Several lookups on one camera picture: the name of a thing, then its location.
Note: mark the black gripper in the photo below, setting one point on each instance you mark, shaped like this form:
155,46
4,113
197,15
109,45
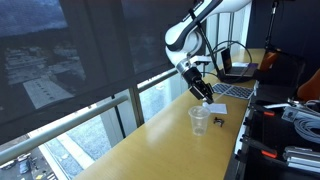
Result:
195,80

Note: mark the clear plastic straw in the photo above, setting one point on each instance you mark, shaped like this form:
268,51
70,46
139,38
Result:
223,94

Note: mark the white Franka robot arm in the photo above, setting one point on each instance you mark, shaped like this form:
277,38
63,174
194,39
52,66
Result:
180,36

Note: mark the clear plastic cup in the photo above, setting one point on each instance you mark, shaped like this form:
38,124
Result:
199,123

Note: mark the white paper note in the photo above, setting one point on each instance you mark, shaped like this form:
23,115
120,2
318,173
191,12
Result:
218,109

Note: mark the laptop computer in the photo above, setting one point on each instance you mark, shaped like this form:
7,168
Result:
230,80

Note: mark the dark staple remover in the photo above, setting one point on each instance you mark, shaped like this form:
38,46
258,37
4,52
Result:
218,122

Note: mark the grey laptop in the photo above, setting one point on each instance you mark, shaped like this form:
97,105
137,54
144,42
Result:
238,70

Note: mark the orange chair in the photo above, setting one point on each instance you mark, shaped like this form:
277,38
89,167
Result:
311,88
268,61

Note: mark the black perforated breadboard table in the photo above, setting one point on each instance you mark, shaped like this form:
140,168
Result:
273,133

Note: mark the dark mesh window blind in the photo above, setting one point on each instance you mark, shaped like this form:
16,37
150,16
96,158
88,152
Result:
50,66
150,33

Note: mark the aluminium extrusion profile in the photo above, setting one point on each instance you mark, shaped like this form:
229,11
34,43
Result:
300,115
303,160

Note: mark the dark window frame post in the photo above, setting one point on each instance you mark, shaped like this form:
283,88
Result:
136,106

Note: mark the thin black railing post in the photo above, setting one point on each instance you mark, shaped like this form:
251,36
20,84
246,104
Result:
119,116

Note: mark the black camera stand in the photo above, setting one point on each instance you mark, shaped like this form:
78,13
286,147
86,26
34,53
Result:
271,23

